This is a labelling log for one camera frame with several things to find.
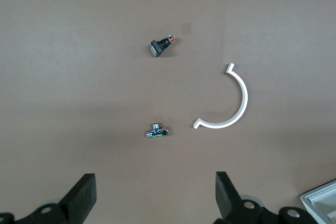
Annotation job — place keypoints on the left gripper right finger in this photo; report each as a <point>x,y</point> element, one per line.
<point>228,203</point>

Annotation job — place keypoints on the white drawer cabinet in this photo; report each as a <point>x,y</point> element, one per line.
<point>320,203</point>

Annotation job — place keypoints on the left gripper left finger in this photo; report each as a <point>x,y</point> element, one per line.
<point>78,200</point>

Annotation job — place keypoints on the black square push button switch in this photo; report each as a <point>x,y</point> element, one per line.
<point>158,48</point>

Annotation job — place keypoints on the chrome T-shaped fitting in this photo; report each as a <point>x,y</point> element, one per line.
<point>157,132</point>

